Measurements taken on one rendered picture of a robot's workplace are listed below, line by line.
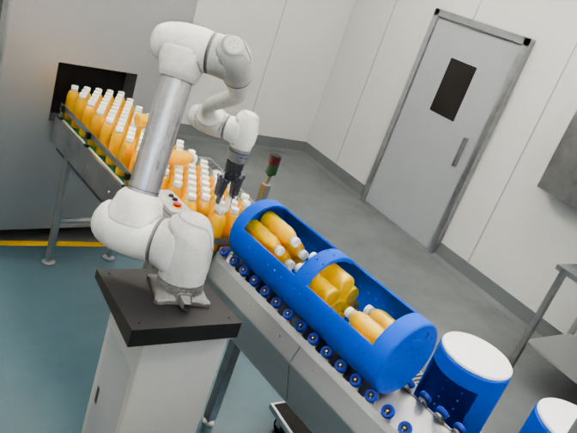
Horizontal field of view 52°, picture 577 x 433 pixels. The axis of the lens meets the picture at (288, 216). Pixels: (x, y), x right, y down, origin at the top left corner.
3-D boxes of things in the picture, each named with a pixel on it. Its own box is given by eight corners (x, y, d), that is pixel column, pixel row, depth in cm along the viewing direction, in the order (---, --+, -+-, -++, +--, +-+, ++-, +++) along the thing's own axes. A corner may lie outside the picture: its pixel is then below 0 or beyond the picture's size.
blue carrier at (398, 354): (363, 402, 187) (401, 329, 178) (219, 257, 243) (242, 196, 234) (414, 387, 207) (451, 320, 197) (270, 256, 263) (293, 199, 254)
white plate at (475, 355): (452, 322, 239) (450, 325, 240) (434, 349, 215) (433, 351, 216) (517, 358, 230) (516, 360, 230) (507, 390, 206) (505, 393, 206)
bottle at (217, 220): (198, 248, 256) (209, 210, 249) (204, 243, 263) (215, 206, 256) (213, 254, 255) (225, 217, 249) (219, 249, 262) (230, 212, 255)
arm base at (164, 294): (156, 311, 179) (160, 295, 177) (145, 276, 198) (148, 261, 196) (213, 314, 187) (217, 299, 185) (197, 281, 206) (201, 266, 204)
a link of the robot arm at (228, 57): (259, 62, 195) (221, 50, 196) (258, 31, 177) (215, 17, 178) (245, 96, 191) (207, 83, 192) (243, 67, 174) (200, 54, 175)
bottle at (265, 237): (256, 216, 241) (282, 238, 229) (261, 227, 246) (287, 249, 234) (242, 226, 239) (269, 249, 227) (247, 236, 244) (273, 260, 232)
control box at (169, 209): (166, 234, 238) (172, 211, 234) (144, 210, 250) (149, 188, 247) (187, 233, 244) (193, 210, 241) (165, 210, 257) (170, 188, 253)
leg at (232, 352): (205, 429, 287) (241, 325, 264) (199, 420, 291) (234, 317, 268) (215, 425, 291) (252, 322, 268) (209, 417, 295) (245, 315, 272)
